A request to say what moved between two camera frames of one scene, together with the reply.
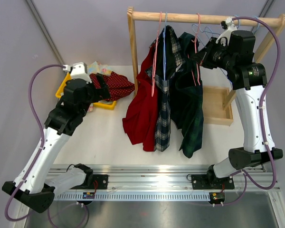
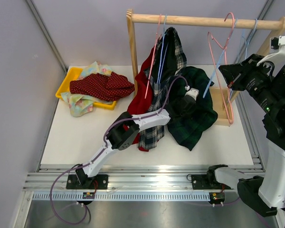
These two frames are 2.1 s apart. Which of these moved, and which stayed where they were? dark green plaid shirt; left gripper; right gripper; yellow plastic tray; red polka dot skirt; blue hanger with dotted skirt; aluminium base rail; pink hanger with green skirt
Moved: left gripper; dark green plaid shirt; pink hanger with green skirt; right gripper; blue hanger with dotted skirt
Stayed: aluminium base rail; red polka dot skirt; yellow plastic tray
